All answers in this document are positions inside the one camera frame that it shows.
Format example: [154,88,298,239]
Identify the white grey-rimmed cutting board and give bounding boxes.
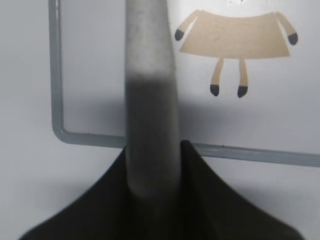
[48,0,320,167]

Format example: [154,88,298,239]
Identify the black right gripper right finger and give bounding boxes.
[180,140,304,240]

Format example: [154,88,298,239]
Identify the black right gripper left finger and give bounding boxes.
[21,149,140,240]

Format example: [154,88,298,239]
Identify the cleaver knife with white handle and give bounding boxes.
[124,0,183,240]

